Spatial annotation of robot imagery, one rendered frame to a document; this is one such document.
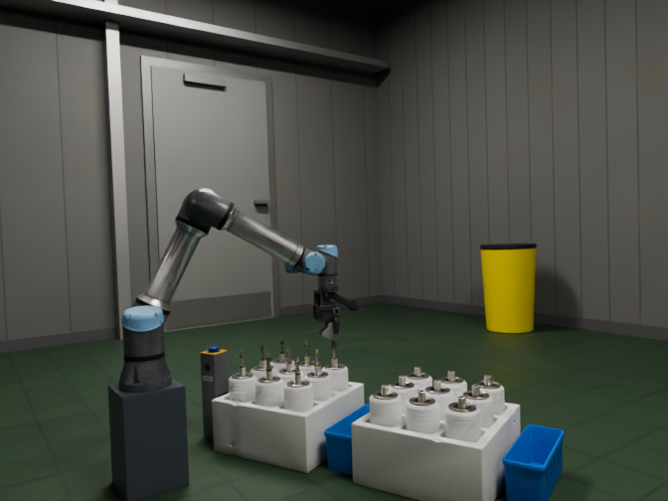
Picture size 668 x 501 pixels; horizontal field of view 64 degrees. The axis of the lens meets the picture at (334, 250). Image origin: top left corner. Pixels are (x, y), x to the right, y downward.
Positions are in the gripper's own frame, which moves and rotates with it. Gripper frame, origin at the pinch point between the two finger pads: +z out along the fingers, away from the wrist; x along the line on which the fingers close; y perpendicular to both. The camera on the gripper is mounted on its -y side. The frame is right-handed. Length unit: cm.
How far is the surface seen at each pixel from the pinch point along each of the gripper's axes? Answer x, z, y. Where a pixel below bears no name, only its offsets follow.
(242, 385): 4.6, 11.2, 34.4
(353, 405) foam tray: 6.1, 21.8, -4.4
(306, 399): 21.1, 13.1, 15.4
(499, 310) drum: -144, 18, -156
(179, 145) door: -261, -114, 59
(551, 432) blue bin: 47, 23, -55
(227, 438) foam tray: 4.6, 29.0, 40.0
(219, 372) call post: -11.9, 10.2, 41.3
